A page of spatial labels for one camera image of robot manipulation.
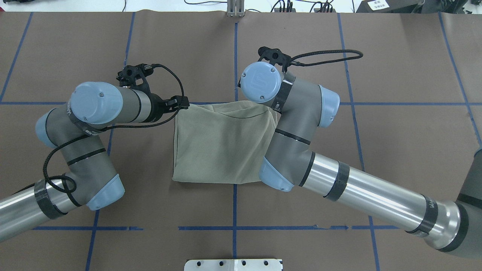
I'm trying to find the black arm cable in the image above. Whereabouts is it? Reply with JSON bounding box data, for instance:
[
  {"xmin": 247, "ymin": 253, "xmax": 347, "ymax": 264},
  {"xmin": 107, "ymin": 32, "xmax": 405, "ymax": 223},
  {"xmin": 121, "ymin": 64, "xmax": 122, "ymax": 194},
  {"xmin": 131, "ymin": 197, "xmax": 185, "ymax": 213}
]
[
  {"xmin": 43, "ymin": 64, "xmax": 185, "ymax": 194},
  {"xmin": 290, "ymin": 49, "xmax": 364, "ymax": 67}
]

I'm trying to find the olive green long-sleeve shirt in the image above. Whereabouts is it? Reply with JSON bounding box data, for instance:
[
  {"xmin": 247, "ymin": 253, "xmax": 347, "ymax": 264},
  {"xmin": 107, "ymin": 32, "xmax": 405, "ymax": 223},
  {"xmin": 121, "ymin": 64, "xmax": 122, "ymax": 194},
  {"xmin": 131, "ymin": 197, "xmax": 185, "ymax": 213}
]
[{"xmin": 172, "ymin": 100, "xmax": 278, "ymax": 184}]

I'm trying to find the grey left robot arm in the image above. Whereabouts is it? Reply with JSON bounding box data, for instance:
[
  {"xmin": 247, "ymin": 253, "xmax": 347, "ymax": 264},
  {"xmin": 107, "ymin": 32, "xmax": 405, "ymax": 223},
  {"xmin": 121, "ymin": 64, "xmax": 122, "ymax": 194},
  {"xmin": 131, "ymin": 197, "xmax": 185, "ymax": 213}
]
[{"xmin": 1, "ymin": 82, "xmax": 189, "ymax": 241}]

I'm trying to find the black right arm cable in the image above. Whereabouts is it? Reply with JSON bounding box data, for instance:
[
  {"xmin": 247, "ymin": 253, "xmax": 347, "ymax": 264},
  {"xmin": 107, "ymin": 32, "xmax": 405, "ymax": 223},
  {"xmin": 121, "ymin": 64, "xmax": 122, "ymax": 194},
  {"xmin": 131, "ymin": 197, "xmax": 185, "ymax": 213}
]
[{"xmin": 290, "ymin": 49, "xmax": 364, "ymax": 67}]

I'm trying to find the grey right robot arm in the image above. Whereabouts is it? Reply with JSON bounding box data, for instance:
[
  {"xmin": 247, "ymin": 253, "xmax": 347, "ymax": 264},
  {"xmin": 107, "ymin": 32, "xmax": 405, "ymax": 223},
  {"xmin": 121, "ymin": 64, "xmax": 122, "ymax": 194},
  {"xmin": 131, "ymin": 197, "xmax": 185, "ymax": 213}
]
[{"xmin": 239, "ymin": 62, "xmax": 481, "ymax": 259}]

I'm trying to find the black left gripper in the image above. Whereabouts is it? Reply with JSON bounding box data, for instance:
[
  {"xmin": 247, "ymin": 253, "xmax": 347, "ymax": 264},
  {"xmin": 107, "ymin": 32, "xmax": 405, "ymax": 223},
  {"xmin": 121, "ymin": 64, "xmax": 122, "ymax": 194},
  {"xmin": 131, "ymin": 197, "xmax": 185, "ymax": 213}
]
[{"xmin": 145, "ymin": 94, "xmax": 189, "ymax": 122}]

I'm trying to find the grey aluminium camera post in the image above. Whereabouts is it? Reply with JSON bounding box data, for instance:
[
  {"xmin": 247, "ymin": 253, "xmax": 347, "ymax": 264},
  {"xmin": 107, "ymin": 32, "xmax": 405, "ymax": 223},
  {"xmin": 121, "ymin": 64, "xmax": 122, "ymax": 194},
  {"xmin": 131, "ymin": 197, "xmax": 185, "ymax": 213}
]
[{"xmin": 226, "ymin": 0, "xmax": 246, "ymax": 18}]

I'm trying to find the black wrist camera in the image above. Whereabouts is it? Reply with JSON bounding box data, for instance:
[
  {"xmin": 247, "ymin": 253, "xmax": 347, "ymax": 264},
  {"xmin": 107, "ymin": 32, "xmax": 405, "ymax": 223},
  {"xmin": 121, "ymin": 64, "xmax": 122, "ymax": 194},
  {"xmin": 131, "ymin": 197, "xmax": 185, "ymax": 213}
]
[
  {"xmin": 258, "ymin": 46, "xmax": 292, "ymax": 73},
  {"xmin": 116, "ymin": 63, "xmax": 154, "ymax": 94}
]

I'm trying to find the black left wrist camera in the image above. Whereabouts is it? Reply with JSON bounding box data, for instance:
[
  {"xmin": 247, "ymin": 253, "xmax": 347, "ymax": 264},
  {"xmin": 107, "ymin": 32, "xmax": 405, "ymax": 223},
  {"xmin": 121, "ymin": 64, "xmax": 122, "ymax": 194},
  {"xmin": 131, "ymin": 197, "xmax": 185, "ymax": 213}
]
[{"xmin": 116, "ymin": 63, "xmax": 154, "ymax": 94}]

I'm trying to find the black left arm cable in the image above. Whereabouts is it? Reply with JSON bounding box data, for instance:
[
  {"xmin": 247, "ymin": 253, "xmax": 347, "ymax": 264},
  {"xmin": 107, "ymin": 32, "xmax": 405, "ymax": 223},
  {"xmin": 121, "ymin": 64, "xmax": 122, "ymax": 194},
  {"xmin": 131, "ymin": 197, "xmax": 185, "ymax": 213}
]
[{"xmin": 43, "ymin": 64, "xmax": 185, "ymax": 194}]

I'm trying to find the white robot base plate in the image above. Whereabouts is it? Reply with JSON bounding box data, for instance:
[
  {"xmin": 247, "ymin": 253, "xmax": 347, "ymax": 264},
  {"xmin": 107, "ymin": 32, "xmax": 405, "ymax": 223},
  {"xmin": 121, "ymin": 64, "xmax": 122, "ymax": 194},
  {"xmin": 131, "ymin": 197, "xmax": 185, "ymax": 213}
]
[{"xmin": 184, "ymin": 259, "xmax": 284, "ymax": 271}]

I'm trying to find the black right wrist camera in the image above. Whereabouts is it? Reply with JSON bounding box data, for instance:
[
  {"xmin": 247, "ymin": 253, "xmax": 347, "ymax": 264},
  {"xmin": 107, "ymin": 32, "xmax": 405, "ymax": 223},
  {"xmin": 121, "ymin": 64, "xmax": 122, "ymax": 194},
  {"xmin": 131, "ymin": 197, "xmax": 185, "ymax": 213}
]
[{"xmin": 258, "ymin": 46, "xmax": 292, "ymax": 73}]

